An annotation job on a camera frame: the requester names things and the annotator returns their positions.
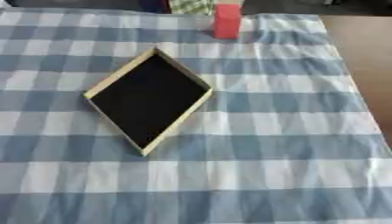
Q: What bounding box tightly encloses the tan cardboard box black inside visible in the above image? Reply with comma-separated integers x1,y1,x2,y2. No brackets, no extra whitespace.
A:
82,46,216,158

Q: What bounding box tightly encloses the red rectangular block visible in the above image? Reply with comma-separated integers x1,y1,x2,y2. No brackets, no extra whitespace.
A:
211,3,244,40

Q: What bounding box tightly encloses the dark blue object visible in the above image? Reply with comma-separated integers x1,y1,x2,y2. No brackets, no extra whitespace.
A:
137,0,172,14

